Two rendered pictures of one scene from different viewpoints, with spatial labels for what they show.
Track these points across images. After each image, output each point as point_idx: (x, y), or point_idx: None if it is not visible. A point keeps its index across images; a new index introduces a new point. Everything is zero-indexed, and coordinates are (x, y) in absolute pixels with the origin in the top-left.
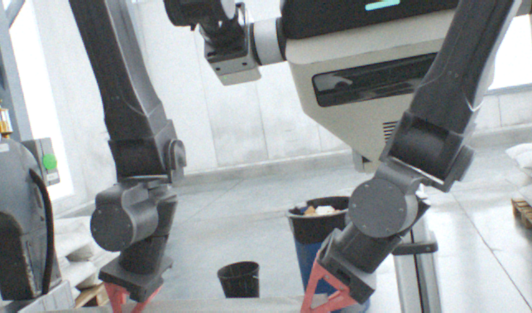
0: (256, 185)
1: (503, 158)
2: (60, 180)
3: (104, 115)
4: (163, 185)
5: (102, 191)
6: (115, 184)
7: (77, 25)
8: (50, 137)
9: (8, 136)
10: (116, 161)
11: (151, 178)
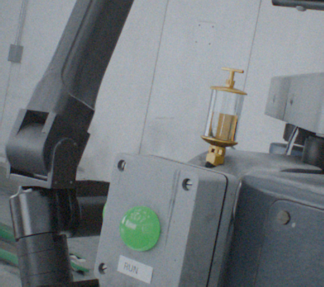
0: None
1: None
2: (95, 270)
3: (95, 106)
4: (26, 186)
5: (104, 181)
6: (85, 180)
7: (125, 21)
8: (119, 153)
9: (210, 147)
10: (79, 158)
11: (43, 175)
